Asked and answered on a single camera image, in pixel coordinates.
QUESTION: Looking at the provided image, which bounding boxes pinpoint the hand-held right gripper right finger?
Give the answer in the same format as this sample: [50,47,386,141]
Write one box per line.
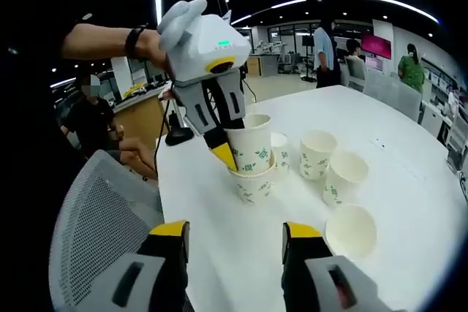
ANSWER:
[281,221,394,312]

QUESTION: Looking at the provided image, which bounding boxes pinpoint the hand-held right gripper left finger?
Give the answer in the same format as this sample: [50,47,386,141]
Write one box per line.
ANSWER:
[104,219,191,312]

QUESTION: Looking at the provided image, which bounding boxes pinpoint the printed white paper cup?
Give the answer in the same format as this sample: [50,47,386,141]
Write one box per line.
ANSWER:
[223,113,273,175]

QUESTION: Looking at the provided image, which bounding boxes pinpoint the cluster of paper cups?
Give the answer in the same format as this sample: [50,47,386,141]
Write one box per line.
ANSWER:
[227,129,378,260]

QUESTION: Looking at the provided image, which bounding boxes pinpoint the person's left hand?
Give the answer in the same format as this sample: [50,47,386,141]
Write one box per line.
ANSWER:
[143,29,172,72]

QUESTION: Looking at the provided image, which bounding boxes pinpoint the black device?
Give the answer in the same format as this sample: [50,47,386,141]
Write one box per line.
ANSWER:
[165,116,193,146]

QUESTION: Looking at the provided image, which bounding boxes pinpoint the wooden cabinet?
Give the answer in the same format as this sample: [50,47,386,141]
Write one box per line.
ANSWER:
[246,55,263,77]

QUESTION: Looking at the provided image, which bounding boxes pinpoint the wooden side desk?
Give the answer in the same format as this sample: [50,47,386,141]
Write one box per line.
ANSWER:
[113,85,173,141]

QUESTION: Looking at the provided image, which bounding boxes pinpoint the black wristband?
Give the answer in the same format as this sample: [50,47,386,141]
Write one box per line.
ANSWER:
[124,26,148,60]

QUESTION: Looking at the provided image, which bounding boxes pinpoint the grey mesh office chair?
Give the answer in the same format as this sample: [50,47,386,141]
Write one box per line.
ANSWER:
[48,149,193,312]

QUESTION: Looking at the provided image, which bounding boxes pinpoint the white table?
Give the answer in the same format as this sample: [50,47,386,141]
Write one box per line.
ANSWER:
[155,84,468,312]

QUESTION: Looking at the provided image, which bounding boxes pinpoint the white office chair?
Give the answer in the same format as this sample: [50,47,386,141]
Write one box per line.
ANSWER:
[345,56,367,92]

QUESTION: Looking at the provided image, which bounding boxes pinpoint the white desk partition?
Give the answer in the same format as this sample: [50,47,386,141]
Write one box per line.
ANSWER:
[365,70,423,123]

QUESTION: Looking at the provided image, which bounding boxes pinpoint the long ceiling strip light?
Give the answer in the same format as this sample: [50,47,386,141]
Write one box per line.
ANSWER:
[356,0,439,23]

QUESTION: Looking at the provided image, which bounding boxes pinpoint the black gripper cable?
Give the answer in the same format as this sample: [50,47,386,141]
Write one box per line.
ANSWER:
[153,77,177,181]

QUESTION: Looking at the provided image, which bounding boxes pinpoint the pink wall screen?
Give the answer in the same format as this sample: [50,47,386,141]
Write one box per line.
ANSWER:
[361,32,393,60]

